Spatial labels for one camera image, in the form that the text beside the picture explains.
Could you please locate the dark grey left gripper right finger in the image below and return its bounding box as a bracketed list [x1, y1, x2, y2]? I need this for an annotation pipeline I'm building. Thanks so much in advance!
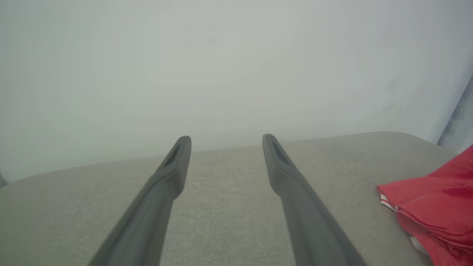
[262, 133, 367, 266]

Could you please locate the red and white garment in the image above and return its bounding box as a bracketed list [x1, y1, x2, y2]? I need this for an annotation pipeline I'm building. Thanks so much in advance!
[377, 145, 473, 266]

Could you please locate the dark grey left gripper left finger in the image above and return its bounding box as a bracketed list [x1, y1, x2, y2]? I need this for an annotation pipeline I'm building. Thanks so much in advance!
[88, 136, 192, 266]

